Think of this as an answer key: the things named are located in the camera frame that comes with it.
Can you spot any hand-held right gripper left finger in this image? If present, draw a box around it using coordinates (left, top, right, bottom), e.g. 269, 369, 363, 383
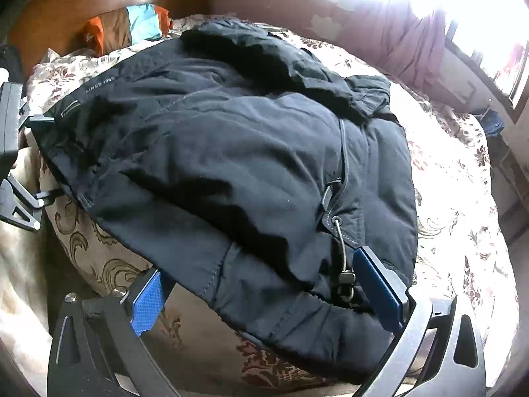
47, 268, 183, 397

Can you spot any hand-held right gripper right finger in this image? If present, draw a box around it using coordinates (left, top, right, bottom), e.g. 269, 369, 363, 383
351, 246, 488, 397

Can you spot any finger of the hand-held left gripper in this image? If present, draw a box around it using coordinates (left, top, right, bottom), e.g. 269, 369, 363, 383
24, 113, 59, 127
0, 173, 59, 233

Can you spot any dark navy padded jacket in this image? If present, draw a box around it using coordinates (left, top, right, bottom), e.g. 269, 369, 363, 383
31, 19, 418, 375

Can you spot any dark cloth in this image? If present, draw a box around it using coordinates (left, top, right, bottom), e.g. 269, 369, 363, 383
0, 45, 24, 84

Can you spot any cream fleece blanket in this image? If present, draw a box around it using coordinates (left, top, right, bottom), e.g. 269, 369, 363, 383
0, 145, 125, 397

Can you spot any floral bedspread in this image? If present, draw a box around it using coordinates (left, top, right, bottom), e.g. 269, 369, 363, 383
25, 12, 519, 389

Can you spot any orange blue brown pillow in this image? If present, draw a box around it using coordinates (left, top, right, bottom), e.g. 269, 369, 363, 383
82, 3, 171, 55

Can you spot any wooden side table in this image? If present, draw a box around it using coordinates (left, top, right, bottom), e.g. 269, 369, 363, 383
491, 132, 529, 251

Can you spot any blue bag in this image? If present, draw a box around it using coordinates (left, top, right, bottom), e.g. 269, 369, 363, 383
480, 109, 506, 138

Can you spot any pink curtain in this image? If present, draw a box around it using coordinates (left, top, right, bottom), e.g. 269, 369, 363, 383
343, 0, 452, 88

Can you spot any dark framed window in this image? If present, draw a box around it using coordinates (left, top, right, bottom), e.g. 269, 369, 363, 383
322, 0, 529, 121

